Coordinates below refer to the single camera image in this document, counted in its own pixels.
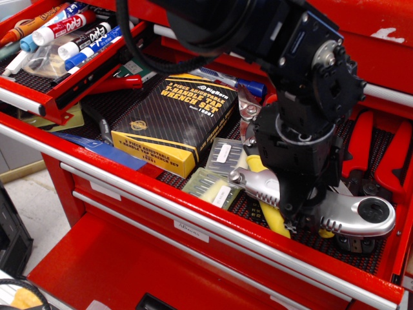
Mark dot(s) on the yellowish plastic plate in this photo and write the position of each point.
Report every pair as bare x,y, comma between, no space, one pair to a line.
70,119

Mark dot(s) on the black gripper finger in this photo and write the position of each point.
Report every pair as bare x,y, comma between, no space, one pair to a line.
299,198

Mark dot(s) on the light blue capped marker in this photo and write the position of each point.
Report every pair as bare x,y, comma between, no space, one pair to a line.
68,10

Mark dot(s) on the yellow handled tin snips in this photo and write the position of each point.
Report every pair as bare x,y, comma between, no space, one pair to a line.
248,109

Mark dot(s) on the black yellow tap wrench box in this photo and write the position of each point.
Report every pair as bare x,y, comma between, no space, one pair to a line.
176,122

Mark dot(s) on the green white small box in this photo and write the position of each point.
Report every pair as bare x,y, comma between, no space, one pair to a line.
133,68

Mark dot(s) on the clear blade case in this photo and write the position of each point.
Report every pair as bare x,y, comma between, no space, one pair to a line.
212,188
225,156

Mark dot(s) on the red Expo marker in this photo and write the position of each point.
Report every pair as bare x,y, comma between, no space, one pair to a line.
47,34

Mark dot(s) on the red handled tool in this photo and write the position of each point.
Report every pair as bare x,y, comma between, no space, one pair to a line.
117,83

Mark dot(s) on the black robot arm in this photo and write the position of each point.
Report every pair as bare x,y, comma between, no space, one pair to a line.
316,81

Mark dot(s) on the black wire stripper tool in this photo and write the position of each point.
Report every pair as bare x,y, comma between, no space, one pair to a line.
255,212

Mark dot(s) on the red grey handled scissors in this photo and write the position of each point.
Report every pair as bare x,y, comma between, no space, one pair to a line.
270,99

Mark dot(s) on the blue Expo marker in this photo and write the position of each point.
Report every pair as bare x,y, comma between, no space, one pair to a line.
93,48

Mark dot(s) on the yellow sponge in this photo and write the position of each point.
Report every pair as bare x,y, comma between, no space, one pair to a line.
25,299

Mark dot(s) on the orange Crayola marker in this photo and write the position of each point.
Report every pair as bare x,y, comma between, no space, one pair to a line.
30,25

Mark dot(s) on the clear plastic bag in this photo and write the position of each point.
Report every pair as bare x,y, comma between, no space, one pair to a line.
45,62

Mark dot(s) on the clear blade case upper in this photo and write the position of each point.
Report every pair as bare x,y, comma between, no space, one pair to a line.
225,156

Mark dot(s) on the blue marker in main drawer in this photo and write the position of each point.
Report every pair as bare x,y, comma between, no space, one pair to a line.
256,88

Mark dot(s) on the open small red drawer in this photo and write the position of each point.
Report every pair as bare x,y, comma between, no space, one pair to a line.
37,94

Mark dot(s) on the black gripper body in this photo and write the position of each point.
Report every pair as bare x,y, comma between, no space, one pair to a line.
298,160

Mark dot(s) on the red handled crimping pliers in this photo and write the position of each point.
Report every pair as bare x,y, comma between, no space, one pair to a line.
372,167

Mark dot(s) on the black crate on floor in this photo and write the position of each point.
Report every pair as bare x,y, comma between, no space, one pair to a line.
16,243

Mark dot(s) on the clear blade case lower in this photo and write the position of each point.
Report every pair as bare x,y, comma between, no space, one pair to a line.
212,188

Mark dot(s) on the blue plastic card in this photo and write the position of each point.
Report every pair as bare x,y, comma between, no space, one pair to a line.
104,149

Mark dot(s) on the black Expo marker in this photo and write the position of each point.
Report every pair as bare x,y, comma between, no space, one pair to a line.
84,38

